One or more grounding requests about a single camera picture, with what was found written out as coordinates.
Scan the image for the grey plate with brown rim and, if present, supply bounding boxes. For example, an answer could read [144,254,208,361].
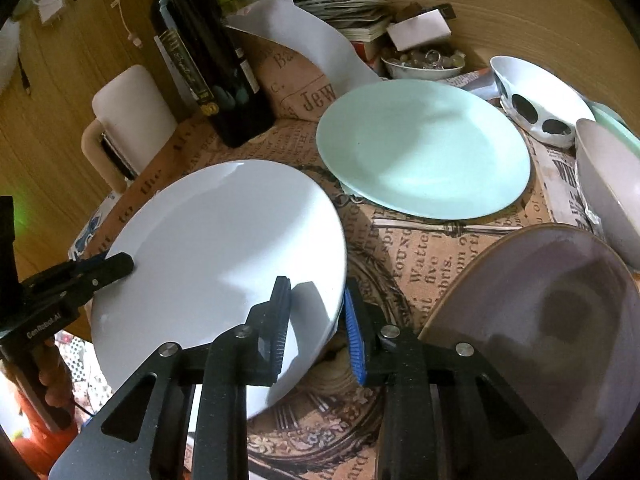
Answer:
[417,222,640,471]

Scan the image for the blue floral cloth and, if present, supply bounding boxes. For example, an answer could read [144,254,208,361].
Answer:
[67,205,118,262]

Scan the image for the stack of magazines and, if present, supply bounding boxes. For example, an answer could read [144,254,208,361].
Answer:
[300,0,396,43]

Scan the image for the dark wine bottle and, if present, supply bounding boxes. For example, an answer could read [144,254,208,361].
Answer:
[145,0,276,148]

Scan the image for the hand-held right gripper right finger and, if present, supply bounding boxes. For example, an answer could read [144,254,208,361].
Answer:
[342,277,578,480]

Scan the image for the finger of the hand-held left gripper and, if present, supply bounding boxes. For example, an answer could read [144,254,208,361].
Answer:
[20,252,135,307]

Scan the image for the white plate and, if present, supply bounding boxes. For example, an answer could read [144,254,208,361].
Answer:
[90,160,348,421]

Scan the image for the white cable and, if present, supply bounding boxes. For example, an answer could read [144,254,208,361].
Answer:
[97,0,146,50]

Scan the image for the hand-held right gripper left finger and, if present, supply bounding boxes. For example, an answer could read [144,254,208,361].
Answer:
[47,275,293,480]

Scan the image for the striped packet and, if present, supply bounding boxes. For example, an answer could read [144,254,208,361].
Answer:
[440,67,501,98]

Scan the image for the mint green bowl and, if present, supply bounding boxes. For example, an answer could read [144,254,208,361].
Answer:
[585,100,640,156]

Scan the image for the white paper sheet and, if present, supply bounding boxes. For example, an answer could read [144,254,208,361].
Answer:
[225,0,383,96]

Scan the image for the grey bowl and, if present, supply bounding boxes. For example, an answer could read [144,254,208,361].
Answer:
[574,118,640,273]

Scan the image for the white bowl with black spots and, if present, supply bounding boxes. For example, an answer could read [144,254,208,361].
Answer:
[489,55,597,148]

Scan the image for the white card box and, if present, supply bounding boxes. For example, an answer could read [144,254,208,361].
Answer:
[386,10,453,51]

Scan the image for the person's left forearm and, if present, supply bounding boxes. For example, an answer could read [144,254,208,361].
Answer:
[12,390,78,461]

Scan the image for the person's left hand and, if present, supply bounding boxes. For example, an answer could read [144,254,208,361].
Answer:
[32,337,76,411]

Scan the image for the white chair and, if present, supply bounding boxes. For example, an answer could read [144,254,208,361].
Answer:
[81,64,178,193]

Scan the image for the mint green plate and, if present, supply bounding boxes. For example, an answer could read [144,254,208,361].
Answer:
[316,79,532,221]

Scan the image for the small bowl of trinkets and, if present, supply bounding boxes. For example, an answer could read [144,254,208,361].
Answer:
[381,50,466,82]

